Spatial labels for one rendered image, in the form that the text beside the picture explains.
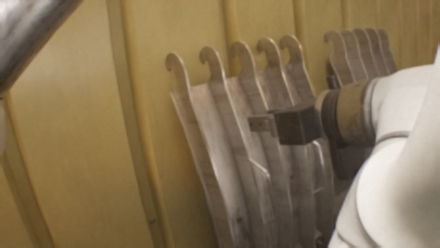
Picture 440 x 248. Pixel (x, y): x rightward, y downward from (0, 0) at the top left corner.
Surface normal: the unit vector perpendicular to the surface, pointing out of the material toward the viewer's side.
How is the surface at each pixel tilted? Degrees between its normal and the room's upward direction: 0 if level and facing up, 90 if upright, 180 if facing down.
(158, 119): 90
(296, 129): 90
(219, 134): 67
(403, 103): 44
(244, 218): 82
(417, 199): 106
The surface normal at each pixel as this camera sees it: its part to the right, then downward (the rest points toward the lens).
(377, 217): -0.84, -0.12
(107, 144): 0.60, 0.19
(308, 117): 0.56, -0.03
